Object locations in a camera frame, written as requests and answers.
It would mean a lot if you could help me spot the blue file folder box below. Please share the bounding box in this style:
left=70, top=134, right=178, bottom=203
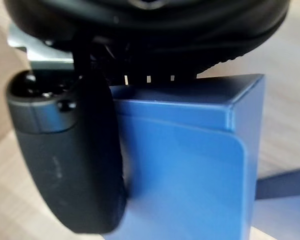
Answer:
left=101, top=73, right=300, bottom=240

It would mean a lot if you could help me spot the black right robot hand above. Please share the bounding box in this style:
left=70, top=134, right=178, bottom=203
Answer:
left=2, top=0, right=291, bottom=235

